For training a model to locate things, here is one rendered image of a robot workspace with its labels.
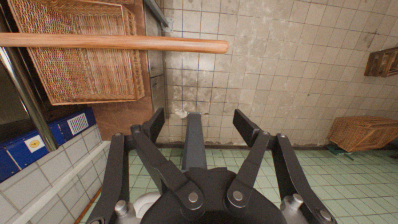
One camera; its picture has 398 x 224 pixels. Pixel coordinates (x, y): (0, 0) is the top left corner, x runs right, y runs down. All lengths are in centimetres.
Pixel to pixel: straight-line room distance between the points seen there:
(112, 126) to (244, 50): 163
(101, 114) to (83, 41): 96
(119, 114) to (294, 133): 245
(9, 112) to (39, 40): 64
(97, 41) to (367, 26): 267
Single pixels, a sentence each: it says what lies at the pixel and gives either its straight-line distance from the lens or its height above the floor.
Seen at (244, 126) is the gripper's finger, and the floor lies 138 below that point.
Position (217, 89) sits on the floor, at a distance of 158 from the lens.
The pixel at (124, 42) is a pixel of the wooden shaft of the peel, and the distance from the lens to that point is 36.
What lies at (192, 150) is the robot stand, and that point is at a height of 78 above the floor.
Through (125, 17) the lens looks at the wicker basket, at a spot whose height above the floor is 70.
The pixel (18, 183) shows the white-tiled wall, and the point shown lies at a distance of 116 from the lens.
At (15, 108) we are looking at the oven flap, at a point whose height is 98.
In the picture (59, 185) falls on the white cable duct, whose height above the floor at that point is 100.
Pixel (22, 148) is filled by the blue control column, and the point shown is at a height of 105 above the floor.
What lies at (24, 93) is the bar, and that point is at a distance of 64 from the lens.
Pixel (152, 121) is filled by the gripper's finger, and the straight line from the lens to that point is 16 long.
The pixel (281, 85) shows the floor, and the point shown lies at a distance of 194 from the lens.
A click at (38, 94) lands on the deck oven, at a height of 86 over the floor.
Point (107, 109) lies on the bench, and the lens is 125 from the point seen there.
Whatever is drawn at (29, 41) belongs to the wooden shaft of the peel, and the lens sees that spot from 50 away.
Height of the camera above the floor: 152
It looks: 67 degrees down
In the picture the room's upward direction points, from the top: 174 degrees clockwise
